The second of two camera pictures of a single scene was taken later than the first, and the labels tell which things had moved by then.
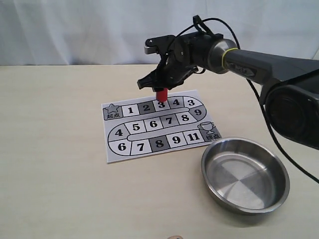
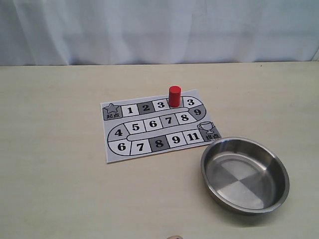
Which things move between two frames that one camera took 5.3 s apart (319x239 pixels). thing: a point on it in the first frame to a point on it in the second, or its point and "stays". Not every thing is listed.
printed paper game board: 143,126 stays
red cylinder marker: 162,96 to 174,96
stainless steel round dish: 243,176 stays
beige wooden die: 176,237 stays
